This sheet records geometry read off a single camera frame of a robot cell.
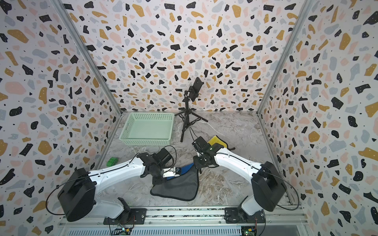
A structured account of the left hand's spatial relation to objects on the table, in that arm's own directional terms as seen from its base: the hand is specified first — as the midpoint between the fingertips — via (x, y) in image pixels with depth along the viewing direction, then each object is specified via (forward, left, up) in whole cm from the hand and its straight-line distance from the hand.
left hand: (166, 176), depth 83 cm
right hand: (+6, -18, +4) cm, 19 cm away
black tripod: (+41, -12, +5) cm, 43 cm away
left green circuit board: (-25, +20, -6) cm, 32 cm away
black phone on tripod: (+41, -16, +29) cm, 53 cm away
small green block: (+10, +34, -1) cm, 36 cm away
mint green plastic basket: (+34, +17, +1) cm, 38 cm away
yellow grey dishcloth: (+25, -31, -1) cm, 40 cm away
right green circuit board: (-26, -43, -6) cm, 50 cm away
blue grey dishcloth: (-5, -10, -4) cm, 12 cm away
